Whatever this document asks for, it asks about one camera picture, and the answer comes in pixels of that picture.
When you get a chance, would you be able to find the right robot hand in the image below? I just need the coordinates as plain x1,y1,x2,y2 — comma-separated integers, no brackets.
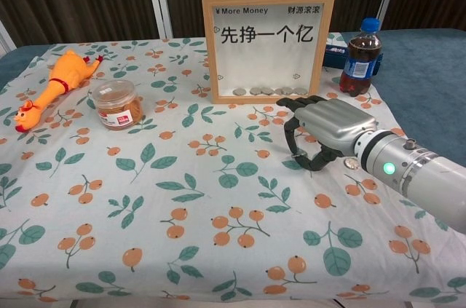
275,95,379,173

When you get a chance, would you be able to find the cola bottle with blue cap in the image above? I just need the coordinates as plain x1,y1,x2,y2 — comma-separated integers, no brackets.
339,17,383,97

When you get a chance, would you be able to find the blue tissue pack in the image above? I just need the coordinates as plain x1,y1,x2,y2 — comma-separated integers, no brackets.
323,33,384,68

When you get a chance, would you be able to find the floral print tablecloth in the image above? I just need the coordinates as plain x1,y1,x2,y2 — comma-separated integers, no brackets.
0,33,466,304

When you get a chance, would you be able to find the clear plastic cup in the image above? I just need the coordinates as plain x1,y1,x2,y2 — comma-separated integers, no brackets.
91,80,143,130

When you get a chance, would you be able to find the orange rubber chicken toy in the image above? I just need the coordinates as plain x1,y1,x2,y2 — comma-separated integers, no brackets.
13,50,105,133

